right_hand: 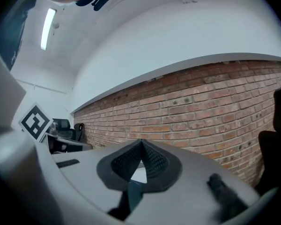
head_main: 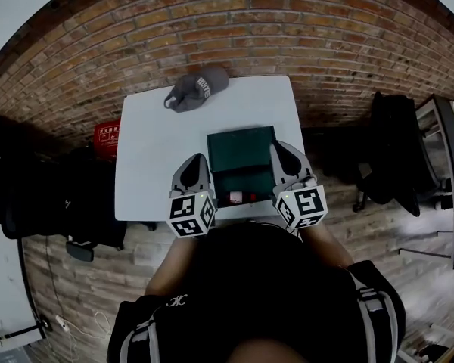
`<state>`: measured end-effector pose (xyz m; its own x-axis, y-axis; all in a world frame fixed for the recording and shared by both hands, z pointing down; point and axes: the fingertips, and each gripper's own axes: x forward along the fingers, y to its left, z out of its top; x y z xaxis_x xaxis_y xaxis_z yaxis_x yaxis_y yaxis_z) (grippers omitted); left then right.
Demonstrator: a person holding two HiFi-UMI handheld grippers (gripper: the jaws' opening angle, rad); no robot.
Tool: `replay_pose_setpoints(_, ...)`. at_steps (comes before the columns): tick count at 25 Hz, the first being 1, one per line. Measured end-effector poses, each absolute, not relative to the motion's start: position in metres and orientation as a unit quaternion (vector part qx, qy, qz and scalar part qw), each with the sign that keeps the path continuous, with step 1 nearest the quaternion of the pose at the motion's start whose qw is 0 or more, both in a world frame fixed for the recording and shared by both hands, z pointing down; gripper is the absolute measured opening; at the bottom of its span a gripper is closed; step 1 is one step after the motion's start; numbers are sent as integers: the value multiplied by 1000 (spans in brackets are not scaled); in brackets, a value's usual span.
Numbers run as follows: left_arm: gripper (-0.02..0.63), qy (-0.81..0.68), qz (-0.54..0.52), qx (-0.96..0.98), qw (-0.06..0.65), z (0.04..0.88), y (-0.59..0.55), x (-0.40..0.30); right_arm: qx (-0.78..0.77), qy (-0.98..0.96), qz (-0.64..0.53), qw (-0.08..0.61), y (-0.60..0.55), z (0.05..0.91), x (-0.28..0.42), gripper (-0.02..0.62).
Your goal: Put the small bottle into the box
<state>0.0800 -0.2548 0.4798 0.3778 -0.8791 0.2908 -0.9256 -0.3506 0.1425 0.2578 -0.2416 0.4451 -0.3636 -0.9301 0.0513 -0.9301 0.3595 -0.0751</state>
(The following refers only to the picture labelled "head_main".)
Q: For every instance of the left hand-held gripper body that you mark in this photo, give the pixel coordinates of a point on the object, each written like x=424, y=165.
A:
x=191, y=214

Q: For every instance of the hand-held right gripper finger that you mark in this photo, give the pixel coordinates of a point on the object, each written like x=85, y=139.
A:
x=278, y=172
x=302, y=165

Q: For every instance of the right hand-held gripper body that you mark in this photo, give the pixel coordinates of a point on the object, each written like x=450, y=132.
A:
x=302, y=206

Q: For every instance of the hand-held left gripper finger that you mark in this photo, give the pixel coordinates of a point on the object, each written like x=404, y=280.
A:
x=205, y=176
x=177, y=180

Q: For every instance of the dark green box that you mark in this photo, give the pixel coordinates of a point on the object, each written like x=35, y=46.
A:
x=238, y=151

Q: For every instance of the small red object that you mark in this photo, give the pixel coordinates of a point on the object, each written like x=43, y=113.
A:
x=242, y=197

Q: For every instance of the person's left forearm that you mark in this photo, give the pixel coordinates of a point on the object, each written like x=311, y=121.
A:
x=170, y=267

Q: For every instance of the person's right forearm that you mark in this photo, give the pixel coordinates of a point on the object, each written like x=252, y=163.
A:
x=327, y=246

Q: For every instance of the red plastic crate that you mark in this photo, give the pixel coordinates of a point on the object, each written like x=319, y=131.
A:
x=107, y=138

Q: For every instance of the grey baseball cap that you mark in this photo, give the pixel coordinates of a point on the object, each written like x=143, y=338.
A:
x=200, y=89

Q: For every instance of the black office chair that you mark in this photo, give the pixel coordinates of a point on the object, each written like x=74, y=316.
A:
x=49, y=195
x=393, y=153

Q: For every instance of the person's black striped shirt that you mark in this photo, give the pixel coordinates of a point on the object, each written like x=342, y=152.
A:
x=257, y=293

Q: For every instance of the white power strip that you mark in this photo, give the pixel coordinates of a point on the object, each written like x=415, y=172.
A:
x=61, y=323

